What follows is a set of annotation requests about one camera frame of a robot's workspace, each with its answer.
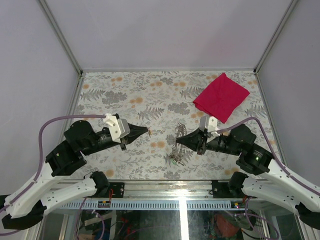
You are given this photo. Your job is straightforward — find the magenta folded cloth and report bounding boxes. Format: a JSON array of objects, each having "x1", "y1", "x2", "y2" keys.
[{"x1": 193, "y1": 73, "x2": 250, "y2": 124}]

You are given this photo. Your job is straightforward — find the aluminium front rail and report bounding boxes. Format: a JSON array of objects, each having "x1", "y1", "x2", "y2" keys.
[{"x1": 37, "y1": 178, "x2": 307, "y2": 211}]

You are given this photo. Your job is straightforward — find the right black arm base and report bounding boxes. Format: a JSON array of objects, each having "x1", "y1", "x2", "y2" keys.
[{"x1": 209, "y1": 171, "x2": 249, "y2": 199}]

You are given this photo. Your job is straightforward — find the metal ring key organizer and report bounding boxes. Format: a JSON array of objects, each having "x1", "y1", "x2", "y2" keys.
[{"x1": 168, "y1": 122, "x2": 187, "y2": 166}]

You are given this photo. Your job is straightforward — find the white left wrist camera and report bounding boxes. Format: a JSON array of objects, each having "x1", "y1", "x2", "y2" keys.
[{"x1": 103, "y1": 113, "x2": 131, "y2": 143}]

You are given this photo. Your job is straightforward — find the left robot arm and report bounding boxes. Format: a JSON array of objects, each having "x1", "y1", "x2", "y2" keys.
[{"x1": 0, "y1": 113, "x2": 148, "y2": 232}]

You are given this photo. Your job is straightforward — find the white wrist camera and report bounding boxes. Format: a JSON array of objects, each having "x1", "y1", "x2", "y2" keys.
[
  {"x1": 199, "y1": 115, "x2": 219, "y2": 133},
  {"x1": 103, "y1": 113, "x2": 131, "y2": 143}
]

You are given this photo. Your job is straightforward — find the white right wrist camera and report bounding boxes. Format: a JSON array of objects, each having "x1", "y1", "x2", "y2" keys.
[{"x1": 199, "y1": 115, "x2": 219, "y2": 133}]

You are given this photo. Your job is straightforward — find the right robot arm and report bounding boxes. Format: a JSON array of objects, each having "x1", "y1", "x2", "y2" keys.
[{"x1": 175, "y1": 124, "x2": 320, "y2": 229}]

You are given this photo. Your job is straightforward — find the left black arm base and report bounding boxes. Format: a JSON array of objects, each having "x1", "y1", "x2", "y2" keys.
[{"x1": 89, "y1": 171, "x2": 125, "y2": 199}]

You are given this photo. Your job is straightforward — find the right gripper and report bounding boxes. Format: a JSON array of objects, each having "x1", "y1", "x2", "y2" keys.
[{"x1": 175, "y1": 125, "x2": 242, "y2": 156}]

